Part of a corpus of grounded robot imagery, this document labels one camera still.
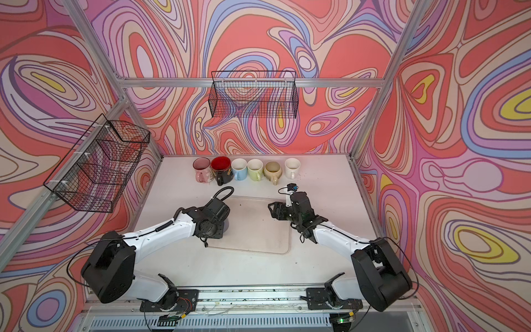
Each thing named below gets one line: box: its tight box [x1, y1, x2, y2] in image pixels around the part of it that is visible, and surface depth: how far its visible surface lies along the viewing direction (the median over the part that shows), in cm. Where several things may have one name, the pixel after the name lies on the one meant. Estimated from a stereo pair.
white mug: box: [284, 157, 301, 180], surface depth 104 cm
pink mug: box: [192, 157, 211, 184], surface depth 103 cm
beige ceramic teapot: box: [263, 160, 283, 186], surface depth 104 cm
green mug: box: [247, 158, 264, 182], surface depth 104 cm
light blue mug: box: [230, 157, 248, 181], surface depth 104 cm
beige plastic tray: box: [207, 195, 292, 254], surface depth 92 cm
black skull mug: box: [210, 155, 235, 187], surface depth 104 cm
